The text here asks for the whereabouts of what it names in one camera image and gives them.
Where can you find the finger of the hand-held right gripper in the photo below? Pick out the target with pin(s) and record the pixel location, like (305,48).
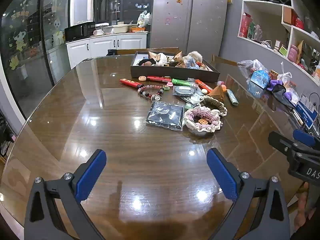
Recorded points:
(281,141)
(303,137)

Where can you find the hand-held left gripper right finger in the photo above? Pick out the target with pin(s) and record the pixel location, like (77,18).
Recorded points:
(221,172)

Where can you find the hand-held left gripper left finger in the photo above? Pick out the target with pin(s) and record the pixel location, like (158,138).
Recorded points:
(91,172)

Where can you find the pink crochet basket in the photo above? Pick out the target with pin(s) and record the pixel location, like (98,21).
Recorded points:
(192,115)

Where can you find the brown crochet basket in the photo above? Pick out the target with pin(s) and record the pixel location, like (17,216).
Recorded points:
(220,106)

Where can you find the brown printed paper pyramid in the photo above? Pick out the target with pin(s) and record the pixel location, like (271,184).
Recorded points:
(217,93)

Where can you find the black badge packet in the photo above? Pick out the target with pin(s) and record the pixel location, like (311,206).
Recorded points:
(165,116)

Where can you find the orange lighter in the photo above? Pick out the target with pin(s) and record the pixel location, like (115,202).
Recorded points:
(201,83)

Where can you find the black cardboard box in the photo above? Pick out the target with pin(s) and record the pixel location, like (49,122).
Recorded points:
(175,73)

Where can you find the red cylindrical tube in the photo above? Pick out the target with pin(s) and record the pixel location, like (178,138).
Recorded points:
(158,78)

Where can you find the glossy wooden desktop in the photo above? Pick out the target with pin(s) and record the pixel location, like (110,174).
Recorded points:
(100,135)

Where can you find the person's right hand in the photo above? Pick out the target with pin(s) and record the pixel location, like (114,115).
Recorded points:
(303,202)

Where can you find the blue white carton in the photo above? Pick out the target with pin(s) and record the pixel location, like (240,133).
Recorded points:
(306,110)

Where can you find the dark grey cloth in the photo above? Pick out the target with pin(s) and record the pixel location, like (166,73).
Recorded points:
(278,93)

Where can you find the purple plush toy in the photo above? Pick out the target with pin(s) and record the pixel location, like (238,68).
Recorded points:
(274,83)

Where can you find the clear plastic bag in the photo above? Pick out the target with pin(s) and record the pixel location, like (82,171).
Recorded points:
(285,76)

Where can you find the blue gift box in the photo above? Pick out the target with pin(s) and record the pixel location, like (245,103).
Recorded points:
(258,80)

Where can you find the green patterned tube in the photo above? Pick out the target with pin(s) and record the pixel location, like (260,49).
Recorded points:
(232,97)

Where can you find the small orange tangerine toy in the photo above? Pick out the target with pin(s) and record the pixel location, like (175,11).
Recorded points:
(223,88)

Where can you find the pink case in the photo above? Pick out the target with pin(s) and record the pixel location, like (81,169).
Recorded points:
(292,53)

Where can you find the green box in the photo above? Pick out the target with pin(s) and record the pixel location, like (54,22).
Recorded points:
(283,50)

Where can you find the round white badge packet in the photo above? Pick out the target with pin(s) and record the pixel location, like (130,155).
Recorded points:
(183,90)

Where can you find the red gold-printed packet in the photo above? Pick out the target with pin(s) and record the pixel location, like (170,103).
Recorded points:
(128,82)

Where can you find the wooden chair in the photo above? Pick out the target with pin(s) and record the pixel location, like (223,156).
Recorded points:
(225,60)
(145,50)

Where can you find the green lighter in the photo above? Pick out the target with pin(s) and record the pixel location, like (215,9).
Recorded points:
(181,82)

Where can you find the round wooden token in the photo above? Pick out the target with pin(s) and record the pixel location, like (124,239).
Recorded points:
(142,78)

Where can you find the blue crochet toy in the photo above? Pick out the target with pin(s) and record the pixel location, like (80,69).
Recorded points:
(191,63)

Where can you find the beige fluffy plush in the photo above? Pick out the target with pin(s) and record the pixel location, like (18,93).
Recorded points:
(196,55)

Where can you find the red box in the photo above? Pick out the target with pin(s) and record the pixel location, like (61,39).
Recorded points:
(244,26)

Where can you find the black bag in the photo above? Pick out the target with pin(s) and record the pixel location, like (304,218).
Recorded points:
(110,52)

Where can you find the white kitchen cabinet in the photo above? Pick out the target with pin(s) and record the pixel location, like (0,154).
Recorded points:
(100,45)

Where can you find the white cup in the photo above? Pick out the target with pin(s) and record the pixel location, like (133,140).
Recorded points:
(98,32)

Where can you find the black microwave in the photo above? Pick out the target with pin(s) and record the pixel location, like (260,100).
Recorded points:
(77,31)

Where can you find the glass door with stickers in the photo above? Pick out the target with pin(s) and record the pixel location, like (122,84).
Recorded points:
(25,42)

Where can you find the white basin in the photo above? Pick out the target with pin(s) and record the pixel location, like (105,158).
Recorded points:
(117,28)

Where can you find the orange food package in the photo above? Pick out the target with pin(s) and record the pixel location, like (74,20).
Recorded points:
(137,29)

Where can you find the silver refrigerator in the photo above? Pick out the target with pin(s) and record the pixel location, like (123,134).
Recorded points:
(175,17)

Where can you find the printed plastic bag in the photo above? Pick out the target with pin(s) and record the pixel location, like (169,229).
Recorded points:
(144,18)

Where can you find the white wall shelf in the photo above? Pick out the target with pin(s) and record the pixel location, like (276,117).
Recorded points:
(262,5)

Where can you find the dark glass wall cabinet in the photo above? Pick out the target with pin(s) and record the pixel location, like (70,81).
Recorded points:
(112,2)

